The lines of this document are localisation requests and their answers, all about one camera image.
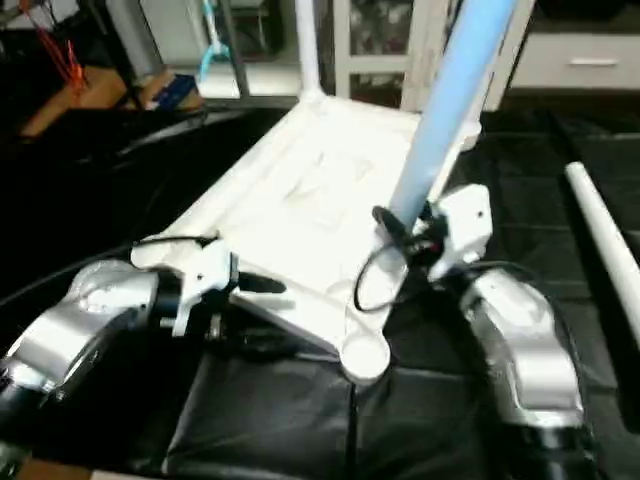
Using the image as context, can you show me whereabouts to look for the small blue box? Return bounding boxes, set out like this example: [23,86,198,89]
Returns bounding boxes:
[150,74,203,111]

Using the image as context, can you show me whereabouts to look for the white drawer cabinet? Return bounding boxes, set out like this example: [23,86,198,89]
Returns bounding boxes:
[510,30,640,93]
[334,0,533,111]

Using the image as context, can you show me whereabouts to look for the white plastic table top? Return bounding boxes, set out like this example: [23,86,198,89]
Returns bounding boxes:
[130,90,483,387]

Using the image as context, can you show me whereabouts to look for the red cable bundle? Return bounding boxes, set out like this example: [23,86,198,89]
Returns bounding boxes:
[35,8,83,89]

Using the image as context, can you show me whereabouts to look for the white plastic table leg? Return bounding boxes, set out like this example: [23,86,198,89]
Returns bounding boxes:
[564,162,640,347]
[400,0,453,113]
[295,0,324,103]
[385,0,521,233]

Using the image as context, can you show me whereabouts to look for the light blue hanger hook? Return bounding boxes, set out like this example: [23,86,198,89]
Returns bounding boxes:
[195,0,233,83]

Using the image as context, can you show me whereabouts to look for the black work mat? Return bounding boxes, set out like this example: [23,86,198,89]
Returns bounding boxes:
[0,95,640,480]

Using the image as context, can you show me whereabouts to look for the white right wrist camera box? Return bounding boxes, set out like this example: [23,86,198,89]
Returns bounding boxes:
[430,185,494,283]

